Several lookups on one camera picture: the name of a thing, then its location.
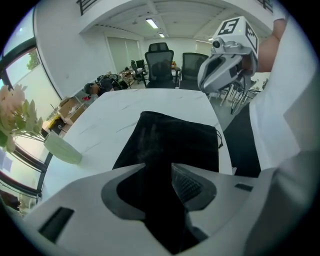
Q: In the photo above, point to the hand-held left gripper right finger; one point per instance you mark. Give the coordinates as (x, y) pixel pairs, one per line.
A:
(230, 200)

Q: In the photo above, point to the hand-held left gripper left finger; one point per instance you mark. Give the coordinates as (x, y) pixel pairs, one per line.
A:
(87, 200)

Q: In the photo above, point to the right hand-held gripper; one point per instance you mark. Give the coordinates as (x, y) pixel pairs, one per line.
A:
(237, 32)

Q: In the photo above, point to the person's right forearm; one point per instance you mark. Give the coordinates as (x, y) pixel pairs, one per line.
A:
(268, 55)

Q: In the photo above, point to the black mesh office chair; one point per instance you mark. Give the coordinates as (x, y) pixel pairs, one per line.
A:
(191, 67)

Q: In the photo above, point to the black padded office chair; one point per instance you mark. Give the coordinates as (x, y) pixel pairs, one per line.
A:
(162, 72)

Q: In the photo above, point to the pale green vase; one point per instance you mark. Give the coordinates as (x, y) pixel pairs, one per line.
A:
(62, 150)

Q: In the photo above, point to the person's black shorts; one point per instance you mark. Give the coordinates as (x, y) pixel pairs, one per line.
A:
(243, 140)

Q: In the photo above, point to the black mesh headrest chair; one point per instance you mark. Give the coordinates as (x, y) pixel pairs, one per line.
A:
(157, 48)

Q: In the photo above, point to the person's white shirt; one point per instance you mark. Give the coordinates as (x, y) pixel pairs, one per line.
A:
(287, 100)

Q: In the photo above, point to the yellow bin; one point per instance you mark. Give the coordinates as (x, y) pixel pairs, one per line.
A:
(53, 123)

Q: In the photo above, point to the long ceiling light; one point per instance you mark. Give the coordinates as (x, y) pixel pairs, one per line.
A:
(151, 23)

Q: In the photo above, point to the white marble table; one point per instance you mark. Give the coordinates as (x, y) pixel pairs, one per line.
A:
(112, 117)

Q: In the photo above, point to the large open cardboard box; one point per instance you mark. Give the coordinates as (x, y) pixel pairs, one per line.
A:
(72, 110)

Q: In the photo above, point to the pink flower bouquet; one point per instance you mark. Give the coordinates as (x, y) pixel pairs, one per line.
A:
(17, 112)

